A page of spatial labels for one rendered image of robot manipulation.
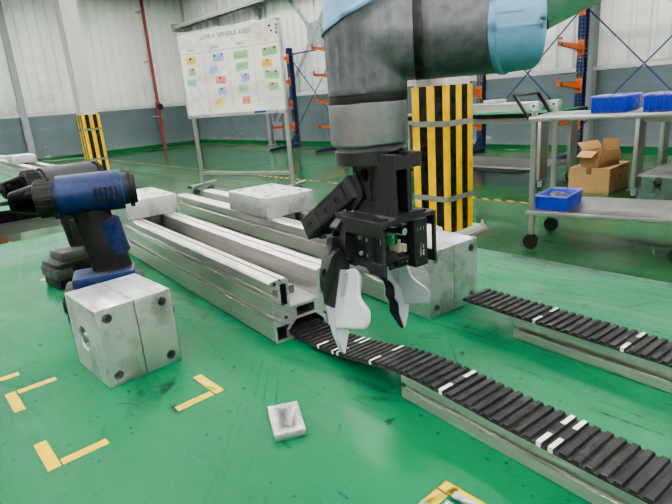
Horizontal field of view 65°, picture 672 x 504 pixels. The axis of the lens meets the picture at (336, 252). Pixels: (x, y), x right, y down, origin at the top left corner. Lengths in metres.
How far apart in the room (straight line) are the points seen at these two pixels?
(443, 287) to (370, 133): 0.31
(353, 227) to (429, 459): 0.22
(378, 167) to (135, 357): 0.36
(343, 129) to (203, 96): 6.43
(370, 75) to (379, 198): 0.11
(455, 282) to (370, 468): 0.35
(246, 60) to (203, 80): 0.70
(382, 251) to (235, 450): 0.22
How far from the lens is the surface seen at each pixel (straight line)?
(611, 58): 8.69
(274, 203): 1.02
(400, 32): 0.49
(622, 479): 0.44
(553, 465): 0.48
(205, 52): 6.86
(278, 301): 0.68
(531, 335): 0.67
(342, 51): 0.49
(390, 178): 0.48
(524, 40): 0.49
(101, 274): 0.88
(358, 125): 0.49
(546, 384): 0.60
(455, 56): 0.49
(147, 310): 0.66
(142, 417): 0.60
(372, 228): 0.49
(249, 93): 6.47
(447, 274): 0.74
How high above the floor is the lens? 1.08
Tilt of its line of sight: 16 degrees down
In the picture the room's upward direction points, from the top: 4 degrees counter-clockwise
